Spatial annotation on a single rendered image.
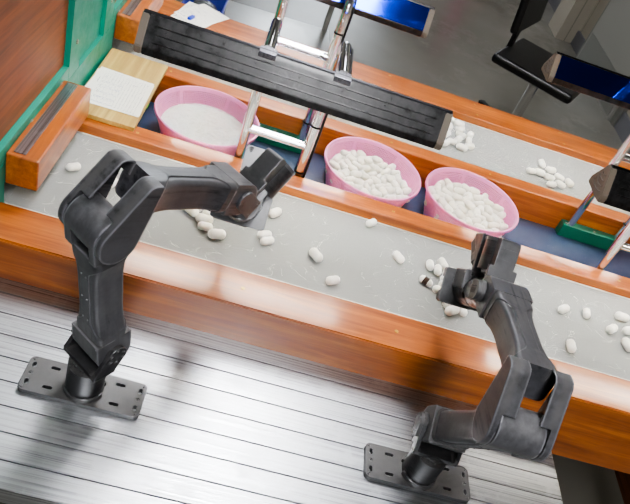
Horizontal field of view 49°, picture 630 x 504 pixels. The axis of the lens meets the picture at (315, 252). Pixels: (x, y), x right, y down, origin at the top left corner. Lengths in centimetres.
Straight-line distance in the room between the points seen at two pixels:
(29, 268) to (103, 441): 36
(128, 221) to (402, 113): 66
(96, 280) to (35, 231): 39
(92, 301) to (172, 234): 44
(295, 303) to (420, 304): 31
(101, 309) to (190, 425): 29
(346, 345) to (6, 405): 60
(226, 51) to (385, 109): 32
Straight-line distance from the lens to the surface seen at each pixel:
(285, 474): 121
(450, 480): 132
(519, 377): 94
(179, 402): 124
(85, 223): 92
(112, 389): 123
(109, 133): 163
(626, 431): 161
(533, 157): 230
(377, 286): 148
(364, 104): 136
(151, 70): 188
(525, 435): 96
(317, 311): 133
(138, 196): 89
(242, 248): 144
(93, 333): 108
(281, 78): 134
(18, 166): 137
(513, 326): 103
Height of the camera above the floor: 167
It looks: 39 degrees down
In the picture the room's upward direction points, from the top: 23 degrees clockwise
